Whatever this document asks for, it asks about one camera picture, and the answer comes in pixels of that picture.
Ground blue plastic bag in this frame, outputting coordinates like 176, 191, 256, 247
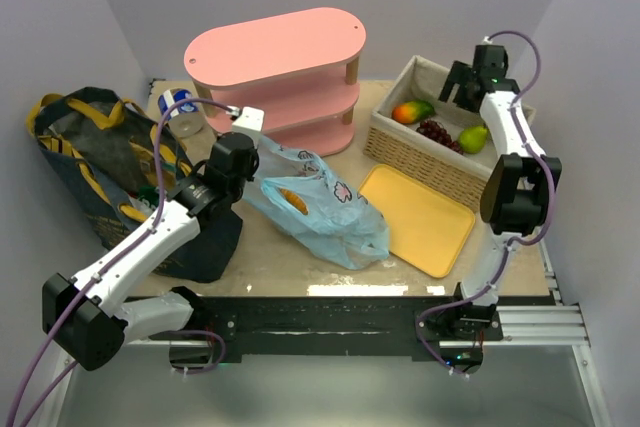
243, 136, 390, 270

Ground long braided bread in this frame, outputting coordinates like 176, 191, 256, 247
279, 188, 309, 216

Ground black base frame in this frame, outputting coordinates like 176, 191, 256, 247
169, 296, 503, 373

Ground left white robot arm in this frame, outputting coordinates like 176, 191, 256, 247
42, 132, 259, 371

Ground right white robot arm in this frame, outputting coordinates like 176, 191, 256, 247
439, 40, 562, 307

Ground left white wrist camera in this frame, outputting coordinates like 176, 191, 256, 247
230, 106, 265, 136

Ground mango fruit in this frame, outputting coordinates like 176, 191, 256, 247
391, 100, 435, 125

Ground dark denim tote bag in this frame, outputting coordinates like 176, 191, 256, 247
25, 85, 245, 284

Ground blue white can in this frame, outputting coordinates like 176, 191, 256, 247
157, 88, 204, 138

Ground green pear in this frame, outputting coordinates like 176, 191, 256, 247
457, 125, 489, 155

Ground red grapes bunch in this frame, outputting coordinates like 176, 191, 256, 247
416, 120, 463, 155

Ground pink three-tier shelf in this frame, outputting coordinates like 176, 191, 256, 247
184, 7, 366, 156

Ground wicker basket with liner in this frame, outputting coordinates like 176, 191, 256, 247
362, 54, 536, 208

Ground yellow tray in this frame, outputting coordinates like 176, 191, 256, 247
359, 164, 475, 278

